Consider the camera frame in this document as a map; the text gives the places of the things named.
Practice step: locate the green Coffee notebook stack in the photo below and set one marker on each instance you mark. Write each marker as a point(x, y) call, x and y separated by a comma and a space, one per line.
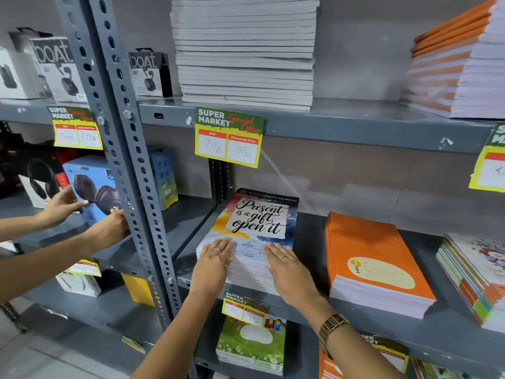
point(473, 280)

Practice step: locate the another person's forearm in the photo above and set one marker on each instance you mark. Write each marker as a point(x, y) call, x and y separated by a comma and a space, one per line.
point(19, 228)
point(39, 268)

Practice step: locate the orange notebook stack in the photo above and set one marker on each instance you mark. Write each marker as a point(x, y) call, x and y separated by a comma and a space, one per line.
point(371, 244)

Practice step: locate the white notebook stack shelf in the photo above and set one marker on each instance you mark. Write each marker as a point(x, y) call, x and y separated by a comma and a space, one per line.
point(453, 74)

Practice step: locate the grey metal shelf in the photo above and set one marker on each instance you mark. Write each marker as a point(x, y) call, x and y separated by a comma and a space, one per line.
point(355, 122)
point(102, 311)

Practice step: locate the yellow box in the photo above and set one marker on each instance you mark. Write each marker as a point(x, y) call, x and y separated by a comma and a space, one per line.
point(138, 290)

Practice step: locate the white black earbuds box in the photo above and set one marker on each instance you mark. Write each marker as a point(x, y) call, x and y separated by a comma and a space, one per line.
point(59, 74)

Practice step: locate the person's left forearm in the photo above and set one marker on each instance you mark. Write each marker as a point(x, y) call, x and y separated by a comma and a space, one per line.
point(177, 343)

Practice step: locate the person's right hand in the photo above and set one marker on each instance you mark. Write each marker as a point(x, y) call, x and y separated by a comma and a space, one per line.
point(292, 276)

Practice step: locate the green yellow price tag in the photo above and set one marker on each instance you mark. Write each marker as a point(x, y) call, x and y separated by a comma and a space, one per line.
point(491, 173)
point(244, 311)
point(229, 147)
point(77, 136)
point(134, 345)
point(390, 351)

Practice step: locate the blue headphone box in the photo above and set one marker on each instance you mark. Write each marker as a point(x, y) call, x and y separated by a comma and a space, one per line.
point(90, 181)

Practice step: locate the gold wristwatch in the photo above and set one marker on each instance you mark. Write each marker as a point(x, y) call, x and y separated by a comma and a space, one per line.
point(333, 325)

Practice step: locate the Present is a gift notebook stack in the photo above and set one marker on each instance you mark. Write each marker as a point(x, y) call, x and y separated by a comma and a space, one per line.
point(256, 221)

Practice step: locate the small white box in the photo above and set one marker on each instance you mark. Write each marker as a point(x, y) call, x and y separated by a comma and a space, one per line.
point(79, 286)

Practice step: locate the person's right forearm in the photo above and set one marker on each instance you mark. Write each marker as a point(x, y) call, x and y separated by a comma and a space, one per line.
point(363, 359)

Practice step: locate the person's left hand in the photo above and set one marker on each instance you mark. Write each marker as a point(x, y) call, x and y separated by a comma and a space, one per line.
point(209, 272)

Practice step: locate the black red box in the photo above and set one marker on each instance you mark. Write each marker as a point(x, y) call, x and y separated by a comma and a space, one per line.
point(15, 153)

